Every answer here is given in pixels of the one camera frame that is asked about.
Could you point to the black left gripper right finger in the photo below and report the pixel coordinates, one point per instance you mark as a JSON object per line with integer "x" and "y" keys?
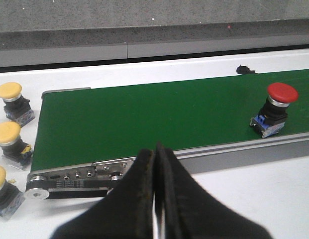
{"x": 187, "y": 211}

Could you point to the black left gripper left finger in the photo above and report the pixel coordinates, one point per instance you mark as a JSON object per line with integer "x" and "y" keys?
{"x": 125, "y": 213}

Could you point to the yellow button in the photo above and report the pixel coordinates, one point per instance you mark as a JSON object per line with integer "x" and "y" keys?
{"x": 17, "y": 107}
{"x": 10, "y": 197}
{"x": 16, "y": 152}

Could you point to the red button back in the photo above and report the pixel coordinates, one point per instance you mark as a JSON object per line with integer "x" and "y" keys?
{"x": 272, "y": 116}

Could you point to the black conveyor drive pulley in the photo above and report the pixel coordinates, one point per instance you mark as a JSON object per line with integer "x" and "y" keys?
{"x": 39, "y": 187}

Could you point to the green conveyor belt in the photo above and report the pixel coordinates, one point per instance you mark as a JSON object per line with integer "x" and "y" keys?
{"x": 93, "y": 125}

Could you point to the yellow button back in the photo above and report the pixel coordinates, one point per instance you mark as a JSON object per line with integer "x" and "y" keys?
{"x": 17, "y": 107}

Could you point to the grey granite counter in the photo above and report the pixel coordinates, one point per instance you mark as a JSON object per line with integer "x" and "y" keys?
{"x": 34, "y": 32}

